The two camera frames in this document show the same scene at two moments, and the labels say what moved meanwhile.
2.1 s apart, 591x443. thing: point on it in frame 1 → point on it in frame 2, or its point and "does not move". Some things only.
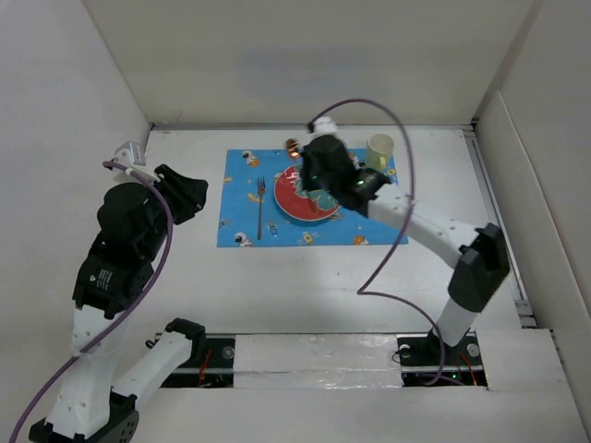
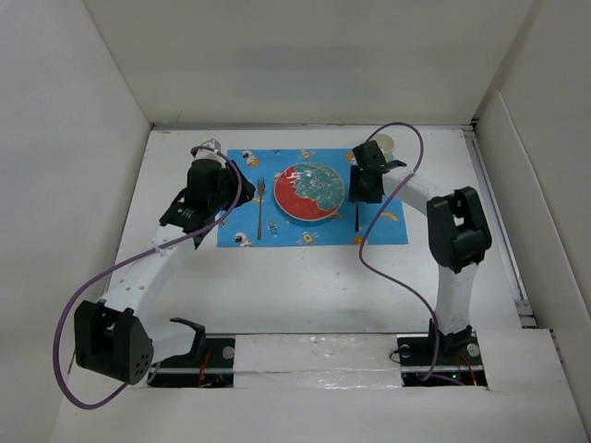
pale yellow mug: (379, 151) does not move
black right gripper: (306, 161) → (355, 191)
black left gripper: (192, 193) → (227, 175)
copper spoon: (295, 151) → (356, 219)
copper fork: (260, 192) does not move
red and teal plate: (294, 199) does not move
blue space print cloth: (249, 216) does not move
